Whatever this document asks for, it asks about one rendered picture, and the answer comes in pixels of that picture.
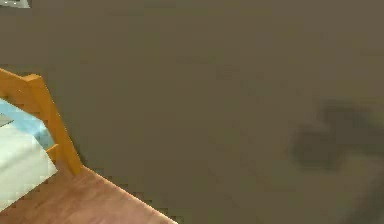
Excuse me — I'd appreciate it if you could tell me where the light blue pillow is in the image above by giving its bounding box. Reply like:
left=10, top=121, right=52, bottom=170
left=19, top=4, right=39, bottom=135
left=0, top=98, right=56, bottom=150

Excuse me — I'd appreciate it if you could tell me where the white bed mattress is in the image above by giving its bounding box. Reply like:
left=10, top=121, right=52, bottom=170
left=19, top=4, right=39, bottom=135
left=0, top=122, right=58, bottom=212

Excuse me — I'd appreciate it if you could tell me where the orange wooden bed frame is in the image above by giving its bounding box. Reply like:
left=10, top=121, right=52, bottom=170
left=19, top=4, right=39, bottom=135
left=0, top=67, right=83, bottom=177

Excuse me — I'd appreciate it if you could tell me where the grey framed wall picture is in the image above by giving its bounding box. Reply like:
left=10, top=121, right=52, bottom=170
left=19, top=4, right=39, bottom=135
left=0, top=0, right=31, bottom=9

